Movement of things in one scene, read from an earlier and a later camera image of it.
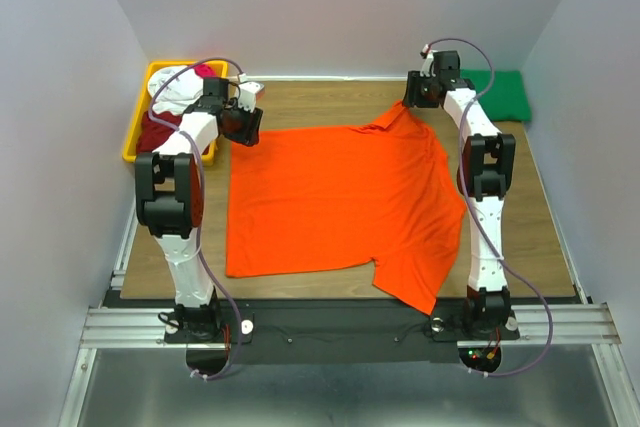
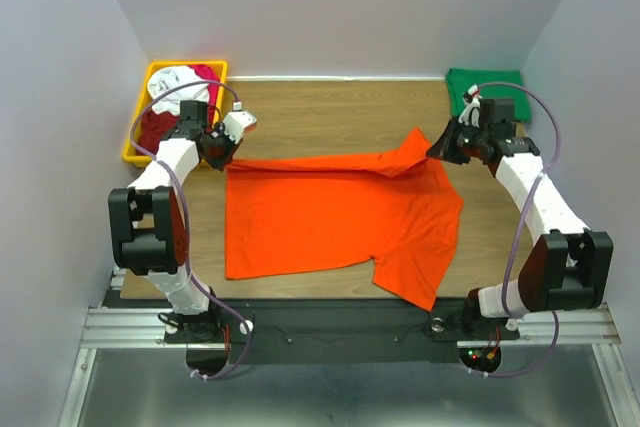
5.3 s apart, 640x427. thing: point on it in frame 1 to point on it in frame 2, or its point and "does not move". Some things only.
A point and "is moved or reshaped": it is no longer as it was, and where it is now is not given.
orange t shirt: x=317 y=200 is moved or reshaped
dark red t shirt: x=150 y=133 does not move
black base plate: x=339 y=331 does not move
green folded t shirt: x=509 y=96 does not move
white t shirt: x=178 y=92 does not move
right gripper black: x=412 y=94 to x=449 y=154
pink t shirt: x=205 y=71 does not move
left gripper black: x=250 y=133 to x=227 y=158
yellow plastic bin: x=220 y=68 does not move
